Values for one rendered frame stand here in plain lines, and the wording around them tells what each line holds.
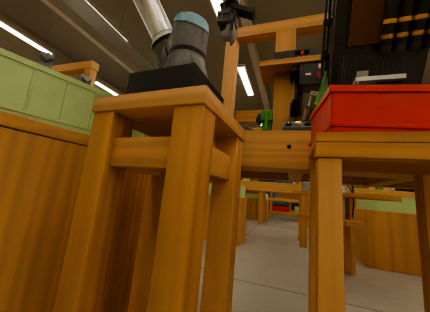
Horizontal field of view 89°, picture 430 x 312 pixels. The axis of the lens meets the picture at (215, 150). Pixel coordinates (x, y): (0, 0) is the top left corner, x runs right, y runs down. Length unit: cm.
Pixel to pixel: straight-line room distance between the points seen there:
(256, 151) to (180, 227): 53
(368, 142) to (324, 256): 26
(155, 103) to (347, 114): 44
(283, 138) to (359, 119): 34
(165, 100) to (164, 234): 27
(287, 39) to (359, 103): 128
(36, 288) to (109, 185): 40
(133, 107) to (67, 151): 34
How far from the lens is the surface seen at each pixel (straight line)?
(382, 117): 63
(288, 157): 86
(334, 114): 60
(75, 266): 62
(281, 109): 157
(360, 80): 105
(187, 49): 70
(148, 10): 93
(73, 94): 87
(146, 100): 53
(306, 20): 193
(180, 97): 48
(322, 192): 55
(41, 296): 89
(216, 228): 66
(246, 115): 169
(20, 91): 83
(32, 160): 79
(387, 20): 120
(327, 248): 56
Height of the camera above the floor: 63
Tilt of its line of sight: 11 degrees up
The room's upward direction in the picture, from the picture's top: 5 degrees clockwise
